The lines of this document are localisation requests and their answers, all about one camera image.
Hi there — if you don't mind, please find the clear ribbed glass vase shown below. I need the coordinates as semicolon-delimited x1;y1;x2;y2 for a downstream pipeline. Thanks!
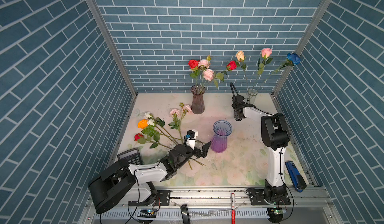
247;88;258;104

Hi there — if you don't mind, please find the blue purple gradient vase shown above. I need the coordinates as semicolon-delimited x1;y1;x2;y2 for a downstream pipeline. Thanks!
210;120;233;153

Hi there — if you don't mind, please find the small white flower spray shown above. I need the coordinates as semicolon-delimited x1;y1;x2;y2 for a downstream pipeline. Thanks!
142;112;178;145

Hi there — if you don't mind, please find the pink peony spray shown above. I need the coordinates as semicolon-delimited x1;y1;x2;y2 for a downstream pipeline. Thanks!
168;102;206;170
197;56;215;84

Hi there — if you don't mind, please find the dark purple ribbed vase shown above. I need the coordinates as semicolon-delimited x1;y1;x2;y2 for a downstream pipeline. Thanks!
191;85;206;115

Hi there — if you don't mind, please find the cream white rose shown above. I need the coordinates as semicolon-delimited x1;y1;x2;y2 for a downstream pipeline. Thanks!
236;51;249;90

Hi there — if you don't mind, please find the light pink rose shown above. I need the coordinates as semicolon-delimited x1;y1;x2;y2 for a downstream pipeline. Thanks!
256;48;273;81

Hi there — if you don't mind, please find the blue rose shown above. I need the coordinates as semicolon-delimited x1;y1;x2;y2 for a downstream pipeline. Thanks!
263;53;301;84

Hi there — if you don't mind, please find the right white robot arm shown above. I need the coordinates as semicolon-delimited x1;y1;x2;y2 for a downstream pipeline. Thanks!
232;94;291;203

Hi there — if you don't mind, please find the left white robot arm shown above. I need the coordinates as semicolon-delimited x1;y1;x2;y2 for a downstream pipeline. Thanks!
88;142;211;214

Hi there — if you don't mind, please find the black calculator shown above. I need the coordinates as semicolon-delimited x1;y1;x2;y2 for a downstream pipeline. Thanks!
117;148;144;165

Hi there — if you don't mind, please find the orange rose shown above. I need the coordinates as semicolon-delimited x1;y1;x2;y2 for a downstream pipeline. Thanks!
138;119;148;129

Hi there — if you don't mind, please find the red marker pen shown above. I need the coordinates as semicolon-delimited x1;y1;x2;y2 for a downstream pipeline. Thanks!
230;193;236;224

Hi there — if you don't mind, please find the blue stapler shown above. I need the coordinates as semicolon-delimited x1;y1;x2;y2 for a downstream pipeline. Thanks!
285;161;307;193

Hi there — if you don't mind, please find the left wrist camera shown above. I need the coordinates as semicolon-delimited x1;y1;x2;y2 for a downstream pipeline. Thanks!
184;130;199;149

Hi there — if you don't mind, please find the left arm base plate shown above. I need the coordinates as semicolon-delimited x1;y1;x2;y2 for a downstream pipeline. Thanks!
128;190;171;207

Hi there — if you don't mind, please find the black handle object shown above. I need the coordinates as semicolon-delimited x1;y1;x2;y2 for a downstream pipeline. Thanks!
180;204;191;224

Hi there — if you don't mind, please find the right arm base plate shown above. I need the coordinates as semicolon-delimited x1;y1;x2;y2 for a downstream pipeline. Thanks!
246;188;291;206

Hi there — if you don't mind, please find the aluminium front rail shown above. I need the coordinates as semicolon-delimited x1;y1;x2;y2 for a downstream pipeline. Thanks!
155;187;333;209

